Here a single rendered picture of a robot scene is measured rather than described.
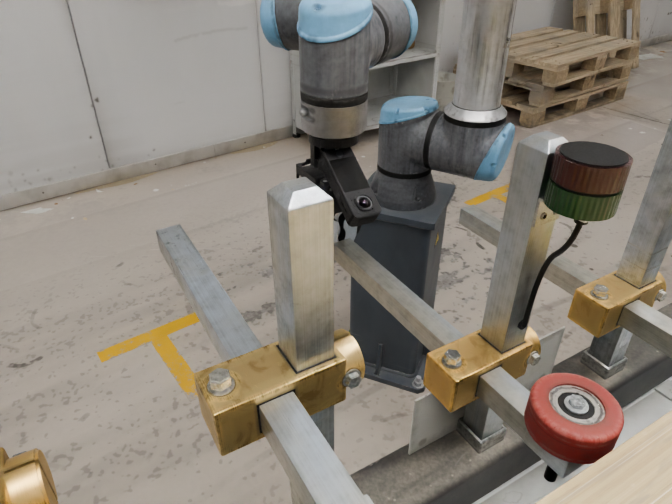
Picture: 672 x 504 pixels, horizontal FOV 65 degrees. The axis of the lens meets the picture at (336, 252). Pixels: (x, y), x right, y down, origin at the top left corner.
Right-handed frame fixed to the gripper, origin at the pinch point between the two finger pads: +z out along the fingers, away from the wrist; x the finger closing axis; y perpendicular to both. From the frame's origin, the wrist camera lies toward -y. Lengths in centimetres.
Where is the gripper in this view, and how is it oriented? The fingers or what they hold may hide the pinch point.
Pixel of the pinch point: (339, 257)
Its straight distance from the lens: 82.3
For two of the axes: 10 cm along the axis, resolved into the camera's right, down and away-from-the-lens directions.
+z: -0.1, 8.3, 5.6
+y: -5.0, -4.8, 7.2
